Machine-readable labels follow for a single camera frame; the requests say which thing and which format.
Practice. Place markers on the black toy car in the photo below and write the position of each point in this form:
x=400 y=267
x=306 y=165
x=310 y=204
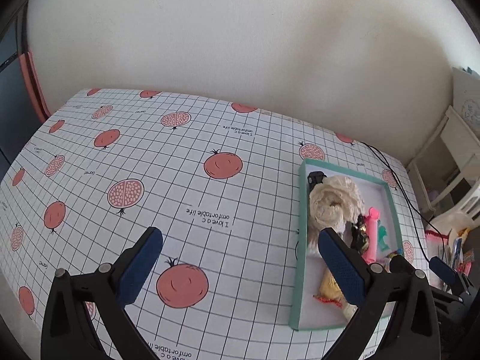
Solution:
x=315 y=179

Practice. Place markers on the green plastic toy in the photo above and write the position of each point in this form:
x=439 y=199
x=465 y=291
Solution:
x=383 y=237

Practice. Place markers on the white board with round print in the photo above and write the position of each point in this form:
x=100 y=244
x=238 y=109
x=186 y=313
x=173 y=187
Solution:
x=467 y=97

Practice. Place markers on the pink hair roller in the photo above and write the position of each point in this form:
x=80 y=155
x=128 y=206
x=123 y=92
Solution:
x=370 y=236

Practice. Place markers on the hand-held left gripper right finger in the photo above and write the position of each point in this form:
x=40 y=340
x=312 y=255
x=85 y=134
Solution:
x=341 y=266

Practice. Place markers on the black gold toy figure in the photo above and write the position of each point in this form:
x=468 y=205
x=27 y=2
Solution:
x=360 y=232

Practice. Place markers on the yellow snack packet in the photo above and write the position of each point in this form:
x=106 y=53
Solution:
x=330 y=288

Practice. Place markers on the pomegranate grid tablecloth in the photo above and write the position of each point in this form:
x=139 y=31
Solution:
x=187 y=195

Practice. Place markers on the cream cloth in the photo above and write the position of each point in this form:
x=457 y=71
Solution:
x=330 y=202

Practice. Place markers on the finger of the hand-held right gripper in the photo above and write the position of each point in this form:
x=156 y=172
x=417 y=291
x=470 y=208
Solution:
x=400 y=262
x=444 y=269

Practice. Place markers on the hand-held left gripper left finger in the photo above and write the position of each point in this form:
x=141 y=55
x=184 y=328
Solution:
x=140 y=266

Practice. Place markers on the dark cabinet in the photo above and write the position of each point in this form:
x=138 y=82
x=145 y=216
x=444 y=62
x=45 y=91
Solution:
x=15 y=112

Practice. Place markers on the teal cardboard box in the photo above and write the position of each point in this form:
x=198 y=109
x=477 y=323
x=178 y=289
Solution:
x=305 y=277

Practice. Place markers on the white shelf rack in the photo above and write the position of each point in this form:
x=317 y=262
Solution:
x=446 y=172

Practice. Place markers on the pink bar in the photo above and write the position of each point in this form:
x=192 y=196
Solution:
x=35 y=86

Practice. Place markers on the pink white crochet blanket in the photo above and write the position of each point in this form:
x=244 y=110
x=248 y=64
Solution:
x=437 y=234

